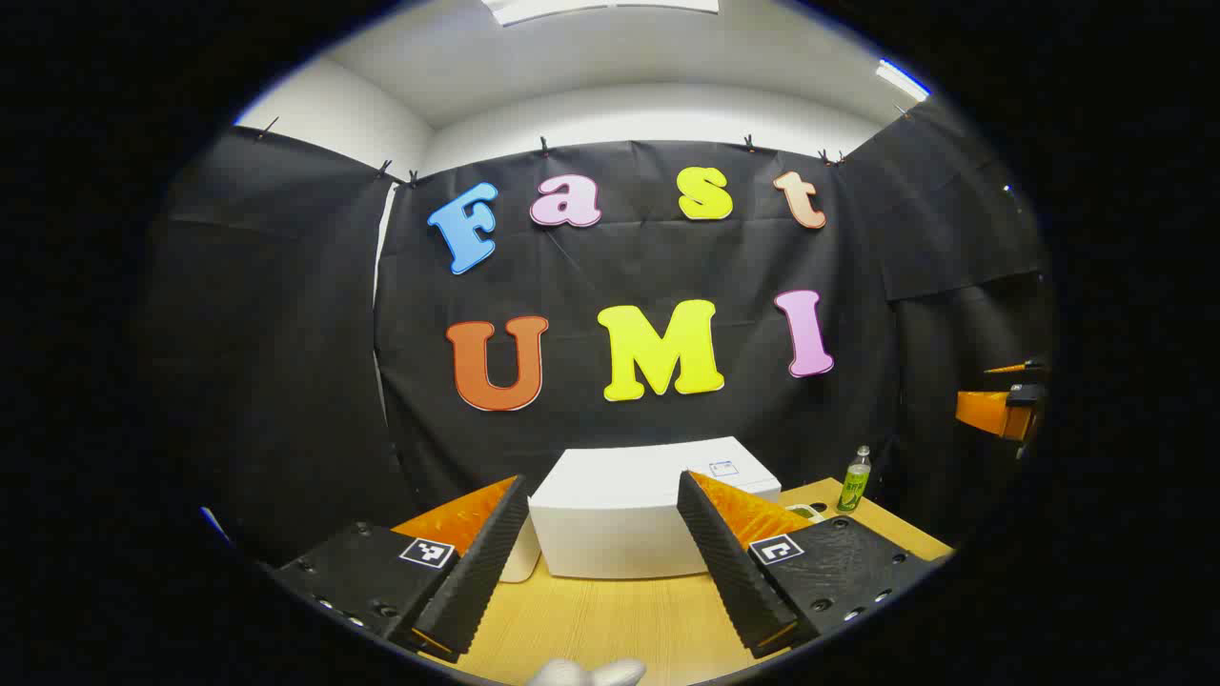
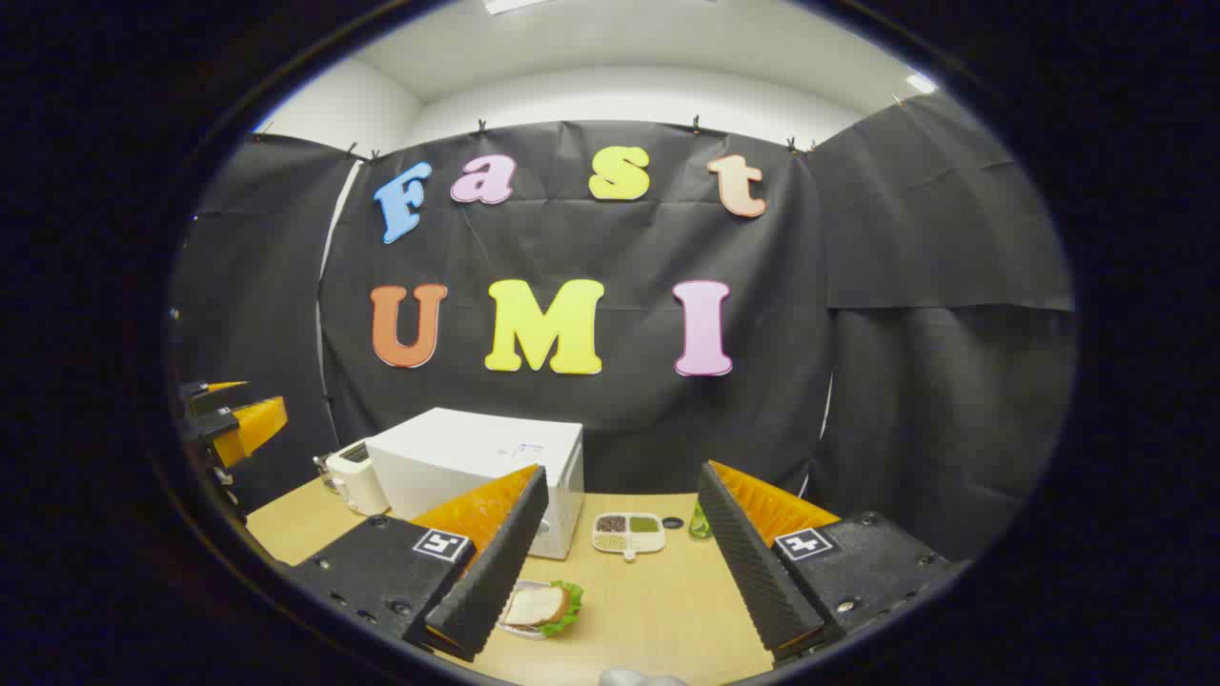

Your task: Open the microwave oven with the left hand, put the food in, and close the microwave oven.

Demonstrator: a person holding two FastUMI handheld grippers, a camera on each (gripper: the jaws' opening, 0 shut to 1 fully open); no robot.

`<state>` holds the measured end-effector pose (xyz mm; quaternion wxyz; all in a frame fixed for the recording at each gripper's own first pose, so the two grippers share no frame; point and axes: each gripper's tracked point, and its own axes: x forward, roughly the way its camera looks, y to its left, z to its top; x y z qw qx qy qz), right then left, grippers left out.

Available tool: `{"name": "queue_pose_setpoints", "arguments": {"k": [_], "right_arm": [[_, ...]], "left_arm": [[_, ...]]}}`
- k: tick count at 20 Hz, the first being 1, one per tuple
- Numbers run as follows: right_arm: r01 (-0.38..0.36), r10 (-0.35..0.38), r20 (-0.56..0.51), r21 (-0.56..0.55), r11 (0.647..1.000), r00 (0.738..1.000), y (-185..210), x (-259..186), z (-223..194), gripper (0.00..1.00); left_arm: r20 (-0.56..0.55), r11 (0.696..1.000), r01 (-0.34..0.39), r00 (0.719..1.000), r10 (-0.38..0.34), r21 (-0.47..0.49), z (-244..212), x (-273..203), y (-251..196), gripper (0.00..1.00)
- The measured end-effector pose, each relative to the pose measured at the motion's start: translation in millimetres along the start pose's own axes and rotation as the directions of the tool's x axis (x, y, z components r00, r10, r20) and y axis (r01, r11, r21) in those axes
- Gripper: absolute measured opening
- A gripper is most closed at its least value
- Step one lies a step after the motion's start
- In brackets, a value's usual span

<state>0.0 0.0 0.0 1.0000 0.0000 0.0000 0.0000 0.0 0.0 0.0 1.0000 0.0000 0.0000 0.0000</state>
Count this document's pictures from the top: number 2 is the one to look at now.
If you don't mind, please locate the bread and lettuce sandwich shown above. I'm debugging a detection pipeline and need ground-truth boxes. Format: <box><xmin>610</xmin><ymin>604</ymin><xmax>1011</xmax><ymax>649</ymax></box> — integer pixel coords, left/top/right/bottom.
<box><xmin>502</xmin><ymin>579</ymin><xmax>584</xmax><ymax>637</ymax></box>

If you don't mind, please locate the white divided dish of grains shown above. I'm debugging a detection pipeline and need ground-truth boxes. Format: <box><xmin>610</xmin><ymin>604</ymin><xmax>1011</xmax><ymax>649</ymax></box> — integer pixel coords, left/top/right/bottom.
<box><xmin>592</xmin><ymin>512</ymin><xmax>666</xmax><ymax>563</ymax></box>

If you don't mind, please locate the black backdrop cloth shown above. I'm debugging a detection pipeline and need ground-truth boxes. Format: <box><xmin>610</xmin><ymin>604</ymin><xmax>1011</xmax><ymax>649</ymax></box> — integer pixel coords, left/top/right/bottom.
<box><xmin>172</xmin><ymin>92</ymin><xmax>1078</xmax><ymax>563</ymax></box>

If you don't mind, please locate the white toaster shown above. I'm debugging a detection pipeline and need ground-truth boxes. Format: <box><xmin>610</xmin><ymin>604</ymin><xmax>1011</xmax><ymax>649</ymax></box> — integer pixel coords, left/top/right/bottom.
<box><xmin>324</xmin><ymin>440</ymin><xmax>390</xmax><ymax>516</ymax></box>

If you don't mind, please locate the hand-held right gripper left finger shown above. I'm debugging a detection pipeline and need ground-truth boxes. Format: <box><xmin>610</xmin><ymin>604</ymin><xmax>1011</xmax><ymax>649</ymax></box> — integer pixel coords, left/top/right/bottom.
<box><xmin>276</xmin><ymin>464</ymin><xmax>551</xmax><ymax>663</ymax></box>

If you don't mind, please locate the white microwave oven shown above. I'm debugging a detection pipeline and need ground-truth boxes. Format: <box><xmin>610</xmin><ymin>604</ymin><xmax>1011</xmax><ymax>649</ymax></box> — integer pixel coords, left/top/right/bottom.
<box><xmin>365</xmin><ymin>408</ymin><xmax>585</xmax><ymax>560</ymax></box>

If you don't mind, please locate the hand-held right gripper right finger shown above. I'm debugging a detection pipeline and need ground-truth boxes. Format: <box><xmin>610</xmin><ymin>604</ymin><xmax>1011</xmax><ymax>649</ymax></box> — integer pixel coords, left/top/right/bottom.
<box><xmin>697</xmin><ymin>460</ymin><xmax>964</xmax><ymax>665</ymax></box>

